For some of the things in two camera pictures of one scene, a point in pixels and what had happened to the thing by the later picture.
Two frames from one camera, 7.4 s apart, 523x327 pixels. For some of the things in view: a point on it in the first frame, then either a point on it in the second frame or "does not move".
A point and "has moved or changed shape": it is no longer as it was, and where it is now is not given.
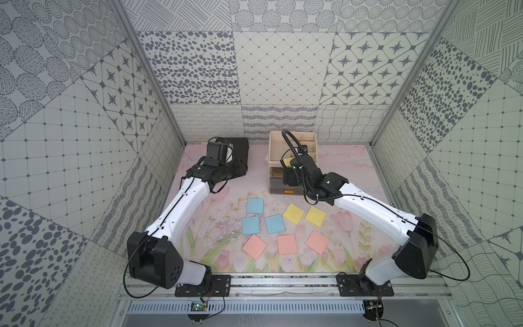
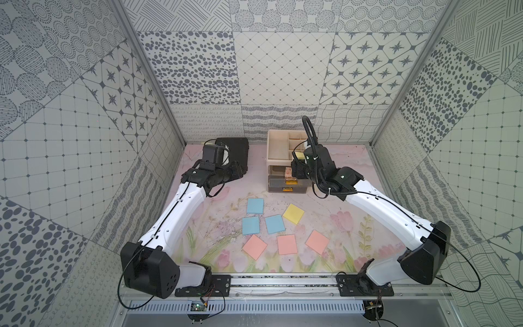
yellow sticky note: x=315 y=216 has moved or changed shape
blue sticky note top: x=255 y=206 does not move
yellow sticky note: x=293 y=213 does not move
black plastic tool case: x=240 y=154 does not move
